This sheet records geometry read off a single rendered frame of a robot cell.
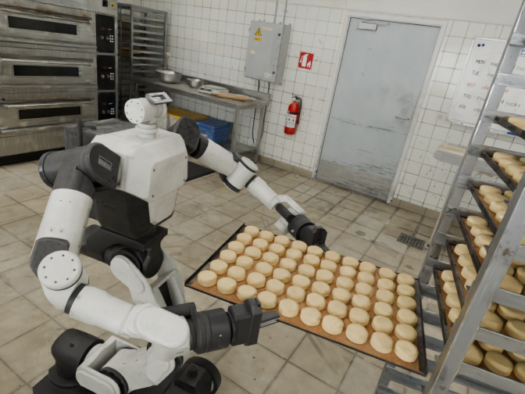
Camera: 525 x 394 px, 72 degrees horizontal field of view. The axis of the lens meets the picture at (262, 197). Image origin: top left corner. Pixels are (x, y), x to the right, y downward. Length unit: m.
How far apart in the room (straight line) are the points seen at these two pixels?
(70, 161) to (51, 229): 0.17
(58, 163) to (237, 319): 0.56
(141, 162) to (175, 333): 0.46
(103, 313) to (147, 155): 0.43
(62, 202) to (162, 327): 0.35
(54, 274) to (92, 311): 0.10
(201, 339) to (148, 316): 0.12
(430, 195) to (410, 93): 1.21
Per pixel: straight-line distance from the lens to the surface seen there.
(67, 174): 0.94
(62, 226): 0.88
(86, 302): 0.83
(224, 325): 0.83
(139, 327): 0.79
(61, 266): 0.83
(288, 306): 0.93
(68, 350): 1.77
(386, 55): 4.63
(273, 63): 4.91
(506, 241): 0.71
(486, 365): 0.94
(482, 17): 4.51
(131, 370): 1.59
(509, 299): 0.80
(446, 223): 1.18
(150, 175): 1.03
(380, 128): 4.65
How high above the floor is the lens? 1.58
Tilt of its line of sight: 23 degrees down
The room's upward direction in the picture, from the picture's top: 9 degrees clockwise
